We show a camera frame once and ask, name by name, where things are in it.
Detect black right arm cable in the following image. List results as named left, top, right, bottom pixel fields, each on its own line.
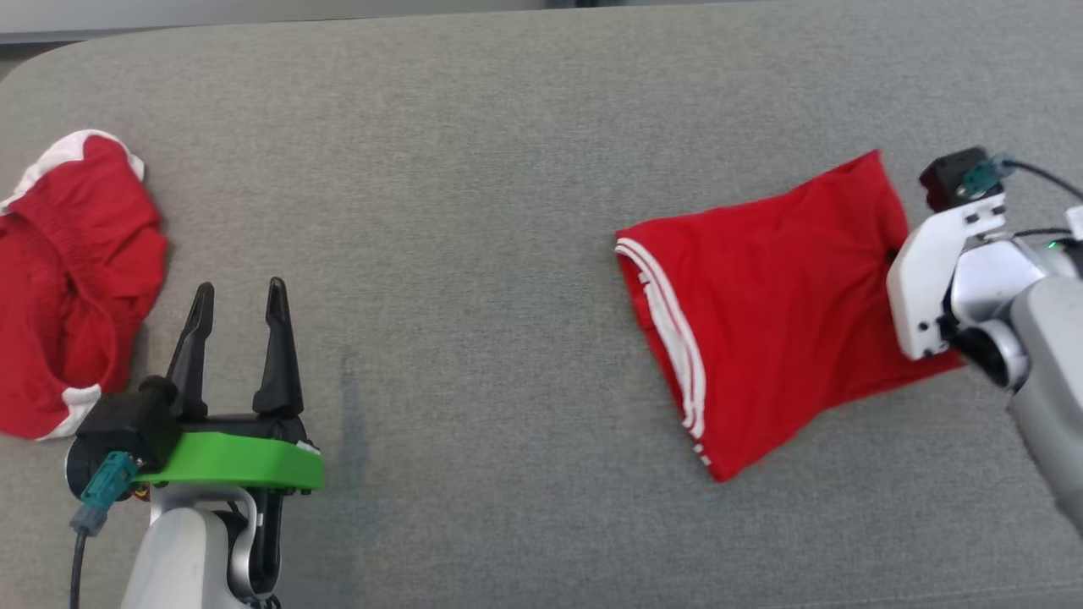
left=960, top=154, right=1083, bottom=204

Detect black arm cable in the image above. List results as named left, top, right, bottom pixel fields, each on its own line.
left=960, top=154, right=1083, bottom=204
left=69, top=451, right=138, bottom=609

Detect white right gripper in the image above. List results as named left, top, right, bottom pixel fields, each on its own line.
left=886, top=193, right=1009, bottom=362

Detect red white basketball shorts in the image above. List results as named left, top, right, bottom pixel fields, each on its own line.
left=0, top=129, right=170, bottom=442

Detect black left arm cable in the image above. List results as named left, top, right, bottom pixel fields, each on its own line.
left=69, top=451, right=138, bottom=609

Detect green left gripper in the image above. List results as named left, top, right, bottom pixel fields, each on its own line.
left=135, top=277, right=325, bottom=493

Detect red white basketball jersey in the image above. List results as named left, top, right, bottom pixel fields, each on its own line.
left=614, top=150, right=965, bottom=483

